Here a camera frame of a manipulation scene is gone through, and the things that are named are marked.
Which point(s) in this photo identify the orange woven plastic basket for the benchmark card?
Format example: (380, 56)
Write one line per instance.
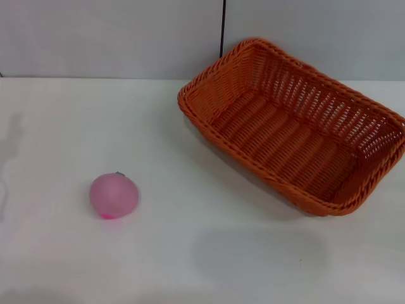
(284, 139)

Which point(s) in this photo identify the pink toy peach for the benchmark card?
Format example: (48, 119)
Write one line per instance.
(112, 194)

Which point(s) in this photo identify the black vertical wall strip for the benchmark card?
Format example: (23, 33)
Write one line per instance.
(223, 25)

